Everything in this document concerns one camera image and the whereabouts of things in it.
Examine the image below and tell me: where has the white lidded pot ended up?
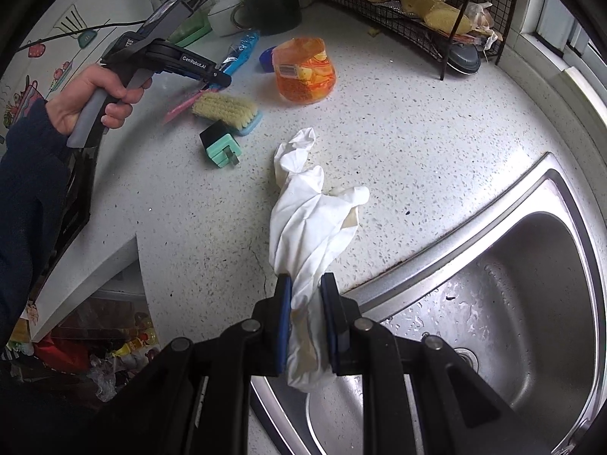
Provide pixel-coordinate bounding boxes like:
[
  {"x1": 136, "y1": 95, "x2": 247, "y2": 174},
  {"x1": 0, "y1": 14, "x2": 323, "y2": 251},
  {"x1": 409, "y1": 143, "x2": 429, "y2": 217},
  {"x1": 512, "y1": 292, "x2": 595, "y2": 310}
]
[{"x1": 207, "y1": 0, "x2": 245, "y2": 36}]

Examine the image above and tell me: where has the person's left forearm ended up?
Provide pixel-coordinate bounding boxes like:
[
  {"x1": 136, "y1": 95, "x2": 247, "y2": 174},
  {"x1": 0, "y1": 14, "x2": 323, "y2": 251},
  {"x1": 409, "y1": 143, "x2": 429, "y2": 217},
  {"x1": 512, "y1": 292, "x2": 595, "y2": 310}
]
[{"x1": 0, "y1": 99, "x2": 72, "y2": 342}]

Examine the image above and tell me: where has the orange clear plastic jar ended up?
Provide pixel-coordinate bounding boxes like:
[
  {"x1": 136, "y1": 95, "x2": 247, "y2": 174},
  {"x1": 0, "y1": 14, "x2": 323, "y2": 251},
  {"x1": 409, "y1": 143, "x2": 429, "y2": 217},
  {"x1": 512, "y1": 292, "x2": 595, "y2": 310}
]
[{"x1": 272, "y1": 37, "x2": 338, "y2": 104}]

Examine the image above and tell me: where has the white window frame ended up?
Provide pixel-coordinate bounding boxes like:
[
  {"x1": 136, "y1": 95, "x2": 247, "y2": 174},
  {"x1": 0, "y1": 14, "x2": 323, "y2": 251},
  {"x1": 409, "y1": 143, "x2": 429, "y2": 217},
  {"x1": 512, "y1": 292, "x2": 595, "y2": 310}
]
[{"x1": 519, "y1": 0, "x2": 607, "y2": 119}]

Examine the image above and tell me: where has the blue scrub brush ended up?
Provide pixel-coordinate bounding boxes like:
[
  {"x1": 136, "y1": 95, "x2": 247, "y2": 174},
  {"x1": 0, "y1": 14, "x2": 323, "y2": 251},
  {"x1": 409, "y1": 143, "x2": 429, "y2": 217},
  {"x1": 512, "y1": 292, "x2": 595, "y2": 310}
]
[{"x1": 191, "y1": 92, "x2": 264, "y2": 136}]

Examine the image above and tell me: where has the pile of colourful packaging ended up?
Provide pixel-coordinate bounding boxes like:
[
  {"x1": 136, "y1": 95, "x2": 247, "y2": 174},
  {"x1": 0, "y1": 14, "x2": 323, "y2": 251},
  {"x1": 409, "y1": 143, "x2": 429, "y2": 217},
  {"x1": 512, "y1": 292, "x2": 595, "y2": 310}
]
[{"x1": 7, "y1": 294, "x2": 162, "y2": 403}]

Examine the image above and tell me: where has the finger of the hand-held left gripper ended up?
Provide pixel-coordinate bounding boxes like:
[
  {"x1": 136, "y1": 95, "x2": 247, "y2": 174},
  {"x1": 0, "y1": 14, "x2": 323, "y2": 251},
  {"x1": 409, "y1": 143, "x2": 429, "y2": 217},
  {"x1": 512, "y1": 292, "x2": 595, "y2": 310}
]
[{"x1": 199, "y1": 67, "x2": 233, "y2": 90}]

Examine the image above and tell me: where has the black cable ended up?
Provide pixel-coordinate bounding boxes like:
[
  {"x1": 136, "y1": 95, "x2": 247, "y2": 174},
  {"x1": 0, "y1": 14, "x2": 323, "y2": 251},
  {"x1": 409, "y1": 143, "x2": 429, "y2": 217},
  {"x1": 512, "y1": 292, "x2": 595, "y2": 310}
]
[{"x1": 19, "y1": 19, "x2": 148, "y2": 50}]

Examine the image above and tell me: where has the green and black gadget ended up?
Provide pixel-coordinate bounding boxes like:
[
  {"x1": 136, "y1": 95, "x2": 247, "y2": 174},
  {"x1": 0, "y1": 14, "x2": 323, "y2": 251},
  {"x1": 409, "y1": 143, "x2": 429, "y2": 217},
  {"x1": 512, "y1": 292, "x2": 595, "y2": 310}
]
[{"x1": 199, "y1": 121, "x2": 242, "y2": 169}]

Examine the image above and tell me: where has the stainless steel sink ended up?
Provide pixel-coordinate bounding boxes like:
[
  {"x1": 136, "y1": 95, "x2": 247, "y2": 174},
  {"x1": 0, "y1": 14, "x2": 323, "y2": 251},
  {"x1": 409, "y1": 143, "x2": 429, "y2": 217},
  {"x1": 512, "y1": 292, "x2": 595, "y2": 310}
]
[{"x1": 249, "y1": 152, "x2": 607, "y2": 455}]

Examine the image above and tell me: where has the person's left hand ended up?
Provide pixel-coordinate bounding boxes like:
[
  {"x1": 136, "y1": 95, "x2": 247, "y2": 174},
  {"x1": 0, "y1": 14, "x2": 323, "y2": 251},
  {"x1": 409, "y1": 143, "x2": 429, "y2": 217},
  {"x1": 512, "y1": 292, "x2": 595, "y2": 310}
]
[{"x1": 45, "y1": 64, "x2": 153, "y2": 134}]

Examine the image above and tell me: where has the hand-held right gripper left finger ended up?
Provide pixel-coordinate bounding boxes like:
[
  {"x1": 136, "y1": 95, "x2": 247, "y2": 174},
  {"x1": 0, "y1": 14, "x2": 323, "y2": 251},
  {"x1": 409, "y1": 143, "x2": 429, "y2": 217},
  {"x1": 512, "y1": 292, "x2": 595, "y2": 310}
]
[{"x1": 102, "y1": 274, "x2": 292, "y2": 455}]

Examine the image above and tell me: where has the green plastic tray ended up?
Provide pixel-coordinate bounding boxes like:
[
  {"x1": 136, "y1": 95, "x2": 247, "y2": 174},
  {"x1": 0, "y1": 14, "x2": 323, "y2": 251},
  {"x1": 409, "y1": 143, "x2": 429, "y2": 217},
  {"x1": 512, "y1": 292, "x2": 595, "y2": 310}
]
[{"x1": 166, "y1": 12, "x2": 212, "y2": 48}]

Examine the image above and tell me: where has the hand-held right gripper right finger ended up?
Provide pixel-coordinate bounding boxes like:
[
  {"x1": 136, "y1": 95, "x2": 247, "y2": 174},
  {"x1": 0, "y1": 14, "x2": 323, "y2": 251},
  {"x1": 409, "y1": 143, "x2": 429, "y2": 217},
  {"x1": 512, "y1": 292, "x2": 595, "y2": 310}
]
[{"x1": 320, "y1": 272, "x2": 551, "y2": 455}]

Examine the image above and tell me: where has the dark green mug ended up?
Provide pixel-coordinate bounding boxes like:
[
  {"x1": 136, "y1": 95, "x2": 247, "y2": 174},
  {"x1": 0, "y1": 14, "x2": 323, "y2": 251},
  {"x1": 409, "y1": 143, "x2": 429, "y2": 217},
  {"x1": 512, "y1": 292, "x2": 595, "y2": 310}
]
[{"x1": 231, "y1": 0, "x2": 303, "y2": 36}]

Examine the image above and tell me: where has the pink toothbrush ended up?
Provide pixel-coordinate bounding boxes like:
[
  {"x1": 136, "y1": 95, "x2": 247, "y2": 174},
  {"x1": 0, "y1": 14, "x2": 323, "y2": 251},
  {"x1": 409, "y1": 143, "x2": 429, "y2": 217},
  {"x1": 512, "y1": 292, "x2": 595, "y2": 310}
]
[{"x1": 164, "y1": 86, "x2": 219, "y2": 124}]

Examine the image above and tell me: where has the blue plastic wrapper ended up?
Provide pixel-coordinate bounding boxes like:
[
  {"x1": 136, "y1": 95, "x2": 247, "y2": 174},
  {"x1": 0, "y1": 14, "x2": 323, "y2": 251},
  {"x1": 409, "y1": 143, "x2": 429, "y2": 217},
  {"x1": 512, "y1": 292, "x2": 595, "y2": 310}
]
[{"x1": 223, "y1": 28, "x2": 261, "y2": 74}]

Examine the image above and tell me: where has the white cloth rag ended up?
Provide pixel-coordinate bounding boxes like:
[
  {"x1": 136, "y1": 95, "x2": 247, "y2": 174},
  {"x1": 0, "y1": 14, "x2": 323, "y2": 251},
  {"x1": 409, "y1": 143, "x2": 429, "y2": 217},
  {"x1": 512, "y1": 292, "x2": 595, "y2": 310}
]
[{"x1": 268, "y1": 127, "x2": 371, "y2": 393}]

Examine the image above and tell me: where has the dark blue round lid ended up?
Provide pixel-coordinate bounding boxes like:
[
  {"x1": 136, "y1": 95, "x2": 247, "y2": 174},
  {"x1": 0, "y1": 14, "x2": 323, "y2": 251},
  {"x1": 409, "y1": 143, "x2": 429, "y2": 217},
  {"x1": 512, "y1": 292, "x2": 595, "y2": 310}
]
[{"x1": 448, "y1": 42, "x2": 482, "y2": 75}]

